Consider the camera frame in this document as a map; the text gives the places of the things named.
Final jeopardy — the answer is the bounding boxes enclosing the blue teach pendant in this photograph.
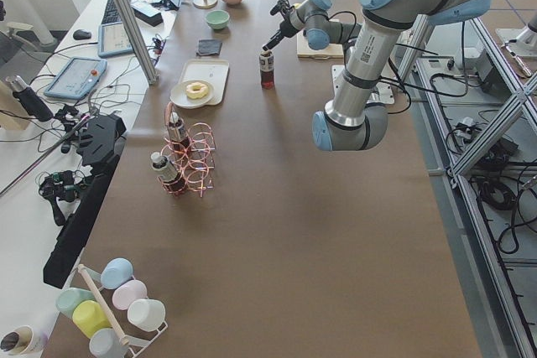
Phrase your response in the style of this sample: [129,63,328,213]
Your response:
[97,22,133,58]
[44,57,107,101]

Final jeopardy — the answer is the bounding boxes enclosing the folded grey cloth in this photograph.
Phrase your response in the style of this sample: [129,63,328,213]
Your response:
[196,39,222,56]

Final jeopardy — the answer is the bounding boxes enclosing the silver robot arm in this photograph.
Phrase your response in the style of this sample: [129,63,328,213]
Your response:
[262,0,361,50]
[263,0,491,151]

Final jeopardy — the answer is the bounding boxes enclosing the copper wire bottle rack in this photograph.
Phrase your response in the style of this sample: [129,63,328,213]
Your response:
[157,102,216,196]

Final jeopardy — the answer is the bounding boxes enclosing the wooden cutting board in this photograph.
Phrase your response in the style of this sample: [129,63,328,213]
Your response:
[295,24,344,60]

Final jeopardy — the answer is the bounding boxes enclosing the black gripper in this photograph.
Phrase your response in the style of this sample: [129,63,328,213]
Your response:
[262,0,295,50]

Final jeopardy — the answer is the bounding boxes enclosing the tea bottle front rack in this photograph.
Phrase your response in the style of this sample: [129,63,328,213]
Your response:
[150,152,185,195]

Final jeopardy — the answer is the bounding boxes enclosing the tea bottle rear left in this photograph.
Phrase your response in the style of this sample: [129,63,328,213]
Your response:
[167,112,190,150]

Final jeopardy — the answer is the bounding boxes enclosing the cream rectangular tray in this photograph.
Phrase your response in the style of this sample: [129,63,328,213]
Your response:
[179,59,229,106]

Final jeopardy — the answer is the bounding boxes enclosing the glazed ring donut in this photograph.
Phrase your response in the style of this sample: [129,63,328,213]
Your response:
[185,81,209,100]

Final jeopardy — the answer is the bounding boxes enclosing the tea bottle white cap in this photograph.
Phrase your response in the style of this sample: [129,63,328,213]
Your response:
[259,50,274,90]

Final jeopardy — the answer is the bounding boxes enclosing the white round plate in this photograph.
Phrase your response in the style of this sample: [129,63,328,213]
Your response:
[170,80,214,109]

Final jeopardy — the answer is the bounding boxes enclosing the pastel cup rack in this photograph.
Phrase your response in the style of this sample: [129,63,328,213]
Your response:
[55,257,169,357]

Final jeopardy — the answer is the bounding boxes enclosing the green bowl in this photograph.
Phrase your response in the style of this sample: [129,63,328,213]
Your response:
[205,10,230,30]

